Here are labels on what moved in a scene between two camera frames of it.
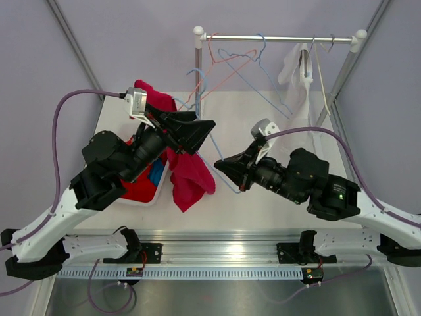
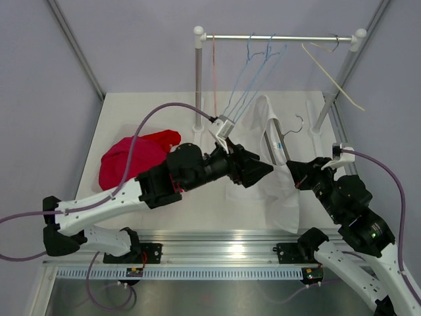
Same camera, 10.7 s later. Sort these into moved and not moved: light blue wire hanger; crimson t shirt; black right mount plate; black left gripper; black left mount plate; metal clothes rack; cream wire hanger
Moved: light blue wire hanger; crimson t shirt; black left gripper; cream wire hanger
Not moved: black right mount plate; black left mount plate; metal clothes rack
